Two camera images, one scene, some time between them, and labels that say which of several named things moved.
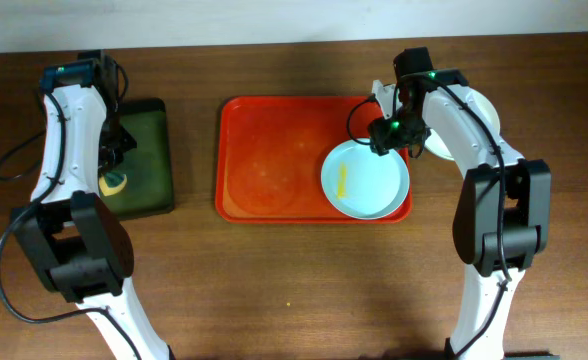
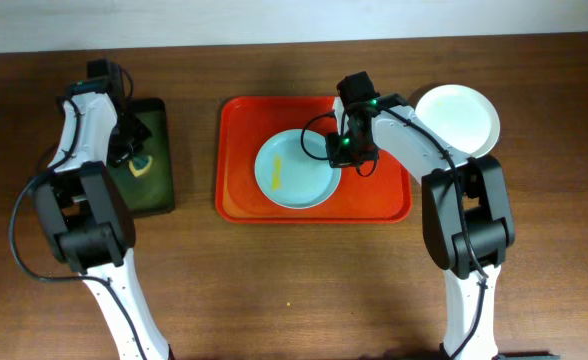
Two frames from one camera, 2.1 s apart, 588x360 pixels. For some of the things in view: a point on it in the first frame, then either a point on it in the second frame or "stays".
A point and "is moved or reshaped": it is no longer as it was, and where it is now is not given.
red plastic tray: x=270 y=152 stays
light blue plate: x=361 y=184 -> x=293 y=170
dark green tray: x=148 y=189 stays
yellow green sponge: x=112 y=182 is moved or reshaped
